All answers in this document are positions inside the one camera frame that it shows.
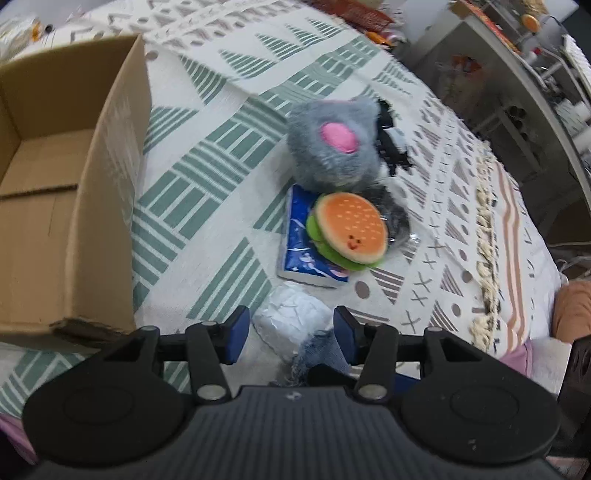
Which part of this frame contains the grey fluffy plush toy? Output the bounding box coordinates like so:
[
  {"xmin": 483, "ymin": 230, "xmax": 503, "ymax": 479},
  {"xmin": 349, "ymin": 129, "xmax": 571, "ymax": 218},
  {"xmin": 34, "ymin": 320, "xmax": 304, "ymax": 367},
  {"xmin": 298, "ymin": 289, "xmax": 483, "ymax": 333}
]
[{"xmin": 287, "ymin": 97, "xmax": 382, "ymax": 193}]

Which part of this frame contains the white tissue packet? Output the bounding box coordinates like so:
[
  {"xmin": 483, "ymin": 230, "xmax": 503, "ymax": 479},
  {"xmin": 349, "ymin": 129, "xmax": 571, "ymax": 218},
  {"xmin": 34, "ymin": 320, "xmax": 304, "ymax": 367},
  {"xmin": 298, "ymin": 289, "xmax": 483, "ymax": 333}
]
[{"xmin": 252, "ymin": 282, "xmax": 332, "ymax": 361}]

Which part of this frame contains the blue tissue pack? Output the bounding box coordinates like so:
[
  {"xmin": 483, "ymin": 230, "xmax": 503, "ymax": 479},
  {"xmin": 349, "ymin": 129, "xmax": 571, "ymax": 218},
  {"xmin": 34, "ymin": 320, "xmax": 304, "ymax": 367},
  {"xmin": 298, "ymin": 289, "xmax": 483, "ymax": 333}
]
[{"xmin": 276, "ymin": 184, "xmax": 349, "ymax": 288}]

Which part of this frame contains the orange hamburger plush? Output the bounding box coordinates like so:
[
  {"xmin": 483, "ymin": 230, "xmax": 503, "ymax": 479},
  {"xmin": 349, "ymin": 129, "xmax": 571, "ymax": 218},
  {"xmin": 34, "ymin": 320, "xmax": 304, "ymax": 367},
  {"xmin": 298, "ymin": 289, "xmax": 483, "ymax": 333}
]
[{"xmin": 305, "ymin": 192, "xmax": 389, "ymax": 271}]

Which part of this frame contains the dark cloth in plastic bag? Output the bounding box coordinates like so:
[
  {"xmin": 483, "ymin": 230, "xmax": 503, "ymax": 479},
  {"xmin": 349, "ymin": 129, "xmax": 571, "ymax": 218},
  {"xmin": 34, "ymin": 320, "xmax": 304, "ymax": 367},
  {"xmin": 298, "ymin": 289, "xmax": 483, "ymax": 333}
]
[{"xmin": 362, "ymin": 184, "xmax": 419, "ymax": 250}]

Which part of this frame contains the pink bed sheet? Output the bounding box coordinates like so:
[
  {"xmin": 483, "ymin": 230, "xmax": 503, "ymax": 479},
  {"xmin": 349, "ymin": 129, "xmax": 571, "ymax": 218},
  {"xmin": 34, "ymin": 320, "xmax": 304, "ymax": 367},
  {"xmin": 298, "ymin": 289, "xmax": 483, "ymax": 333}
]
[{"xmin": 505, "ymin": 340, "xmax": 567, "ymax": 393}]

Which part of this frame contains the black and white felt toy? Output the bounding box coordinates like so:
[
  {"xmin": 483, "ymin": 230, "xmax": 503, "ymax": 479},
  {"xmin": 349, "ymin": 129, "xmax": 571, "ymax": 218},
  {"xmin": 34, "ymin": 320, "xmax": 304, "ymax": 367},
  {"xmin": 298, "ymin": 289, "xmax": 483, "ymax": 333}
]
[{"xmin": 376, "ymin": 99, "xmax": 412, "ymax": 177}]

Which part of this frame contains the patterned tasselled blanket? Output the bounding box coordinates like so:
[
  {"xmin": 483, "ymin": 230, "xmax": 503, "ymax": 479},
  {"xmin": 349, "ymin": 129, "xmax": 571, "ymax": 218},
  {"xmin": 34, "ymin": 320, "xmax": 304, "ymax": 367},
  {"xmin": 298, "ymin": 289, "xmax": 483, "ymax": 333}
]
[{"xmin": 1, "ymin": 1, "xmax": 563, "ymax": 417}]

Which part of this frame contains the brown cardboard box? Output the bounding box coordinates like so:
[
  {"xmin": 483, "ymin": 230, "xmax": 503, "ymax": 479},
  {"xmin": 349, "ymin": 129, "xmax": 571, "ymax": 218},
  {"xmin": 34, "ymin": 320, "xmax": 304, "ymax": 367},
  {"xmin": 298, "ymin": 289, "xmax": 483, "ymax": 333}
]
[{"xmin": 1, "ymin": 35, "xmax": 151, "ymax": 352}]

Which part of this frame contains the orange bottle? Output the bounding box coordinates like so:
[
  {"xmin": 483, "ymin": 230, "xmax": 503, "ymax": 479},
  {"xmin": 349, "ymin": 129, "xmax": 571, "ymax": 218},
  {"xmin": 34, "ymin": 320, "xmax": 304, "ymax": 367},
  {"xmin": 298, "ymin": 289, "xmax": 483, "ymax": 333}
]
[{"xmin": 365, "ymin": 30, "xmax": 399, "ymax": 48}]

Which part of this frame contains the red plastic basket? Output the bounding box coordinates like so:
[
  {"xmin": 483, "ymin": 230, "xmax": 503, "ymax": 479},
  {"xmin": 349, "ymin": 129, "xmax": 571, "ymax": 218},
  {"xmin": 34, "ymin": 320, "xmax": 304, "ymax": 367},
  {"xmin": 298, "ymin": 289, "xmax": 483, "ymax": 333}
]
[{"xmin": 311, "ymin": 0, "xmax": 394, "ymax": 32}]

